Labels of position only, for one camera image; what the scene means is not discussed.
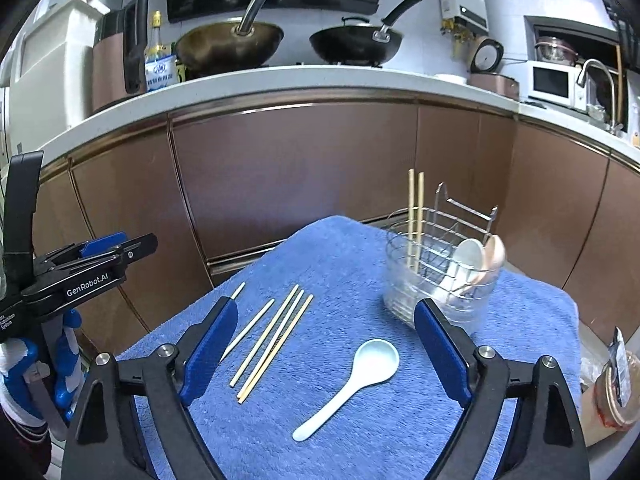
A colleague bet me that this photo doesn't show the steel pot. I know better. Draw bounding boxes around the steel pot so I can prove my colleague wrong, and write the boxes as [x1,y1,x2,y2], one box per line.
[534,36,581,67]

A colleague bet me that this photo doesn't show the water heater pipes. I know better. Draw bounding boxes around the water heater pipes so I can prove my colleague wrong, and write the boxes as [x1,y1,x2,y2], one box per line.
[440,17,473,58]

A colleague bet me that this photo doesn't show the white spoon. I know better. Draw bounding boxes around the white spoon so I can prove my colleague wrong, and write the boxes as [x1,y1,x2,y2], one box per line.
[440,238,486,306]

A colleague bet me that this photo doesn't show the white plastic appliance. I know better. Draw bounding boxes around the white plastic appliance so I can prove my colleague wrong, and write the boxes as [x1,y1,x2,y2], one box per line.
[7,0,111,151]

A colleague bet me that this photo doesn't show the clear utensil holder wire rack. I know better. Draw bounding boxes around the clear utensil holder wire rack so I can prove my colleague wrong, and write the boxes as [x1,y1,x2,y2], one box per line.
[382,182,503,336]

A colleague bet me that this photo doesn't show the steel faucet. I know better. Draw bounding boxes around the steel faucet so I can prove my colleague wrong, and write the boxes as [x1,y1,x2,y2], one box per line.
[576,58,623,133]

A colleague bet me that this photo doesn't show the wooden cutting board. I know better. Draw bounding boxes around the wooden cutting board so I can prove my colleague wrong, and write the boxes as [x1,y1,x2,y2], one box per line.
[616,44,626,128]

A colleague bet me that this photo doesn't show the blue white packet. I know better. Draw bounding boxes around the blue white packet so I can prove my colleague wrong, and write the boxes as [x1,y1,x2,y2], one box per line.
[144,52,178,92]

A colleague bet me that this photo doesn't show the blue towel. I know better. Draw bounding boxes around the blue towel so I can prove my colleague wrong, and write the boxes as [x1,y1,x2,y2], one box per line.
[116,215,583,480]

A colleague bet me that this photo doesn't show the brown trash bin with bag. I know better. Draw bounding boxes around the brown trash bin with bag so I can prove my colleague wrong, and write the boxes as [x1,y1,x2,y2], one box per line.
[580,327,640,448]

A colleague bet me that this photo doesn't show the brass wok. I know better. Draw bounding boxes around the brass wok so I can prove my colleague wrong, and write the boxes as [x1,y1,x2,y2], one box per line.
[174,0,286,68]

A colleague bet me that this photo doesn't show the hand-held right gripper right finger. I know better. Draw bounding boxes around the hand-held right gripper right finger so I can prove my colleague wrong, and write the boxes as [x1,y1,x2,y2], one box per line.
[413,297,586,480]

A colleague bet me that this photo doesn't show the black wok with lid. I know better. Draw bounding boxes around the black wok with lid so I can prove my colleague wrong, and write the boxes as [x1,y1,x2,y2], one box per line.
[309,0,423,67]

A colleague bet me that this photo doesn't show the brown kitchen cabinet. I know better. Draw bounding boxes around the brown kitchen cabinet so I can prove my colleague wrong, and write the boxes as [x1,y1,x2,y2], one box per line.
[37,92,640,361]

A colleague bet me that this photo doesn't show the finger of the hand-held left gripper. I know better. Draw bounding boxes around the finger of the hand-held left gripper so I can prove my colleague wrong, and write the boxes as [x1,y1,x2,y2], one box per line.
[47,233,159,281]
[35,231,130,267]

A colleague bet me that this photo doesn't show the person's left forearm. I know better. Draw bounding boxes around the person's left forearm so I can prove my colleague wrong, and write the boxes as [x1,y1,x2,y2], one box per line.
[0,405,53,478]

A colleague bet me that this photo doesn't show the light blue spoon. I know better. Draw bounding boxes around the light blue spoon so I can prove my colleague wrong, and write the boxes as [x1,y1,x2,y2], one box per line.
[291,339,401,443]

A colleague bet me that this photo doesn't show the brown knife block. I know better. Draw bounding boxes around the brown knife block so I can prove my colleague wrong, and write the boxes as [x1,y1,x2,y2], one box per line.
[90,0,151,116]

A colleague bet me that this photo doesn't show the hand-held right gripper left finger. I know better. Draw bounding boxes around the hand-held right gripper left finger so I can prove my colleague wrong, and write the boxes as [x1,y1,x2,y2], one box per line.
[62,296,240,480]

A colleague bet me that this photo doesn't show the brown rice cooker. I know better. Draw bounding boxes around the brown rice cooker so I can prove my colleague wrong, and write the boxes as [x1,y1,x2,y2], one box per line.
[467,36,521,102]

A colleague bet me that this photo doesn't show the person's left hand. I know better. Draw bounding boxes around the person's left hand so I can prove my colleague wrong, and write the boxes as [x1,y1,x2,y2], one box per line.
[0,307,86,431]

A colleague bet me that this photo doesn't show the white microwave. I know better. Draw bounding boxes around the white microwave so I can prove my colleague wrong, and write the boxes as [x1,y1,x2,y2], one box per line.
[527,60,588,108]

